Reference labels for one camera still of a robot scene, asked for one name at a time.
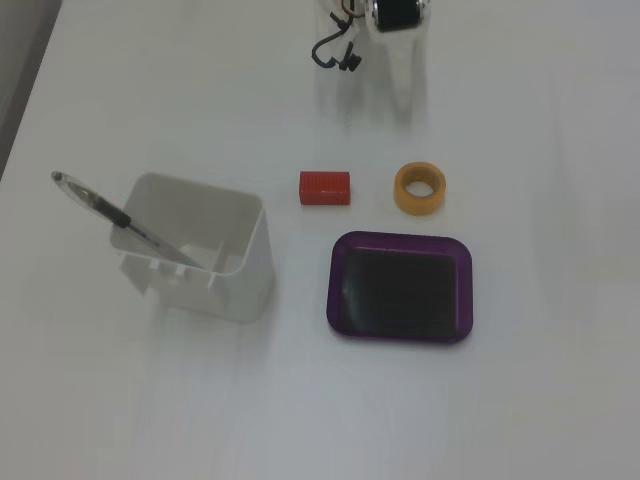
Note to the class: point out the white plastic box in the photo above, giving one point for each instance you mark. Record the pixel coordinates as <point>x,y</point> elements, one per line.
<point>235,290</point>

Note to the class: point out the purple rectangular tray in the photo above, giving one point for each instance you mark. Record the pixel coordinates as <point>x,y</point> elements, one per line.
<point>400,290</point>

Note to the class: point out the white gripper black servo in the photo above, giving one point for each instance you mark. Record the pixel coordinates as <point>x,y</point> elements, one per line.
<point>398,15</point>

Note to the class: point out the black ballpoint pen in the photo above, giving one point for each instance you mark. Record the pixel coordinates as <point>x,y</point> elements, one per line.
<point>107,212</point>

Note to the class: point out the yellow tape roll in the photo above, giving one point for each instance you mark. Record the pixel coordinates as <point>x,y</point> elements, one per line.
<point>419,200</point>

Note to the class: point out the red ribbed cube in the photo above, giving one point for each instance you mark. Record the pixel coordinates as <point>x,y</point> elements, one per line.
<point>324,187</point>

